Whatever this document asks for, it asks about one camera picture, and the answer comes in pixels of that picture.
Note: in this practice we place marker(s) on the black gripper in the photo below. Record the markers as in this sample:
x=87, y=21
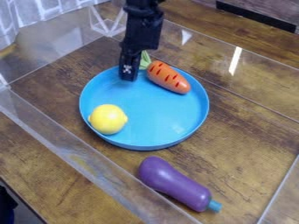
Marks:
x=143, y=30

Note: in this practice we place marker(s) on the orange toy carrot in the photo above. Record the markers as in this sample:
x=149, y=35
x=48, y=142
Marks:
x=163, y=75

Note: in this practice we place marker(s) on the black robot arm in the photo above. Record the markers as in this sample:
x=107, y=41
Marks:
x=141, y=5

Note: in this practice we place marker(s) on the yellow toy lemon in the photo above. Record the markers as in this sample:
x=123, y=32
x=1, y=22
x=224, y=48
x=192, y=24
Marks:
x=107, y=119

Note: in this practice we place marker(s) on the blue round plate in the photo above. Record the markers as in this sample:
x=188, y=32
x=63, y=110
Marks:
x=163, y=118

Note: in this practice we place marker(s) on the white patterned curtain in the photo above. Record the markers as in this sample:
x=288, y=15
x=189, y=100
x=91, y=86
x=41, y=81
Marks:
x=18, y=13

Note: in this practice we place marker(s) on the black baseboard strip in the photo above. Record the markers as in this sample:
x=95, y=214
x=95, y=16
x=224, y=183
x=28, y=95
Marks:
x=256, y=16

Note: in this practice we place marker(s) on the purple toy eggplant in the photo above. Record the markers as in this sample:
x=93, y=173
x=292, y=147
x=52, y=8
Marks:
x=159, y=175

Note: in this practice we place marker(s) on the clear acrylic enclosure wall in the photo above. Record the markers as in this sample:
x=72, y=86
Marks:
x=77, y=180

